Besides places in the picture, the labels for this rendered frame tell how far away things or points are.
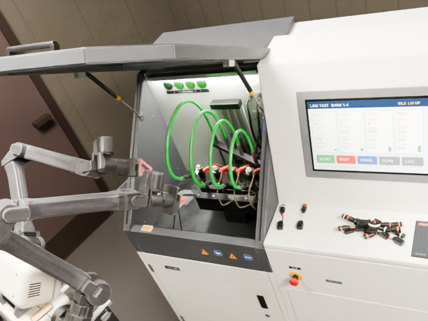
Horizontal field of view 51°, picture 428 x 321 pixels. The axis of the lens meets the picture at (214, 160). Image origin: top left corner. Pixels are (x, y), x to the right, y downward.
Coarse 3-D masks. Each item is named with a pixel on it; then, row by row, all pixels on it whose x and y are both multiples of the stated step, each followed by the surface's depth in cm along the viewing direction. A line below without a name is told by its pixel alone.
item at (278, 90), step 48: (288, 48) 164; (336, 48) 154; (384, 48) 144; (288, 96) 162; (288, 144) 172; (288, 192) 182; (336, 192) 172; (384, 192) 163; (288, 288) 187; (336, 288) 173; (384, 288) 162
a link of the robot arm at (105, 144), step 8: (104, 136) 158; (96, 144) 160; (104, 144) 158; (112, 144) 160; (96, 152) 160; (112, 152) 159; (96, 160) 160; (80, 168) 159; (88, 168) 157; (96, 168) 159
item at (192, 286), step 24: (168, 264) 213; (192, 264) 204; (216, 264) 197; (168, 288) 231; (192, 288) 220; (216, 288) 211; (240, 288) 202; (264, 288) 194; (192, 312) 239; (216, 312) 229; (240, 312) 218; (264, 312) 209
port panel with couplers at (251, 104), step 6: (252, 84) 191; (258, 84) 189; (246, 90) 194; (258, 90) 191; (246, 96) 196; (252, 96) 195; (258, 96) 192; (252, 102) 197; (252, 108) 199; (258, 108) 198; (252, 114) 202; (258, 132) 208
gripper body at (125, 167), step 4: (120, 160) 160; (124, 160) 161; (128, 160) 163; (132, 160) 161; (136, 160) 161; (120, 164) 159; (124, 164) 160; (128, 164) 162; (132, 164) 161; (120, 168) 159; (124, 168) 160; (128, 168) 161; (132, 168) 161; (116, 172) 159; (120, 172) 160; (124, 172) 161; (128, 172) 162; (132, 172) 160
